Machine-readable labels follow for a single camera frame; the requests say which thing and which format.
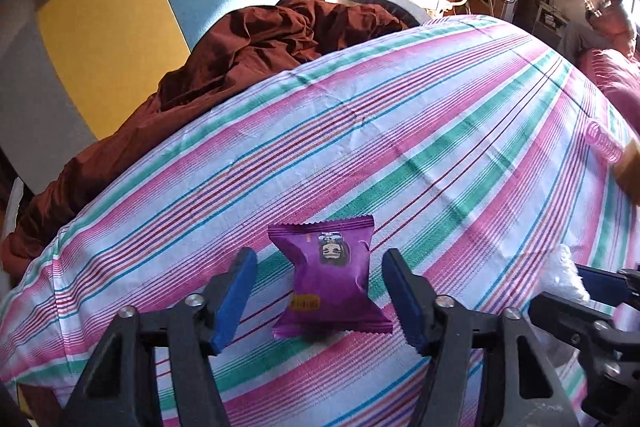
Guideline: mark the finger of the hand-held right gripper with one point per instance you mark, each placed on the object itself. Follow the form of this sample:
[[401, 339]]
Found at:
[[565, 317], [605, 283]]

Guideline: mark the tan pastry packet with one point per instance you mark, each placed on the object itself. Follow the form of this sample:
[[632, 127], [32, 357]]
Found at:
[[627, 172]]

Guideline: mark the pink blanket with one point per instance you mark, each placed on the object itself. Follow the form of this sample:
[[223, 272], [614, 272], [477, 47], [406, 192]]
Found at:
[[617, 77]]

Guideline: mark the white plastic wrapper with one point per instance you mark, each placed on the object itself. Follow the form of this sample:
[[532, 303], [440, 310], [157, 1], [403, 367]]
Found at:
[[562, 269]]

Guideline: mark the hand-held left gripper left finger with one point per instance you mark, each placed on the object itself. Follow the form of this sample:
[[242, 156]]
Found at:
[[235, 299]]

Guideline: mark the pink hair roller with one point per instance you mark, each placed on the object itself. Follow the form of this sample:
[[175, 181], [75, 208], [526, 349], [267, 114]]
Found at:
[[602, 141]]

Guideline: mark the brown cloth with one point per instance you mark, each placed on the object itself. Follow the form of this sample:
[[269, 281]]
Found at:
[[250, 47]]

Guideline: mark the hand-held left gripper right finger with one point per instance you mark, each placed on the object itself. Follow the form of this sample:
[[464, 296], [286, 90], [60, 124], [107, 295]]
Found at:
[[405, 302]]

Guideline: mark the striped tablecloth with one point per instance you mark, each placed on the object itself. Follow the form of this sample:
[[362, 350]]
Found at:
[[400, 147]]

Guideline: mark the purple snack packet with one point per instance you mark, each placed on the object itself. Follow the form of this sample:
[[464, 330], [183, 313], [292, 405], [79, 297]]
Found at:
[[330, 277]]

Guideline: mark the grey yellow blue chair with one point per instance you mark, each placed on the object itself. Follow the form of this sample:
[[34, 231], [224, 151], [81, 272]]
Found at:
[[100, 32]]

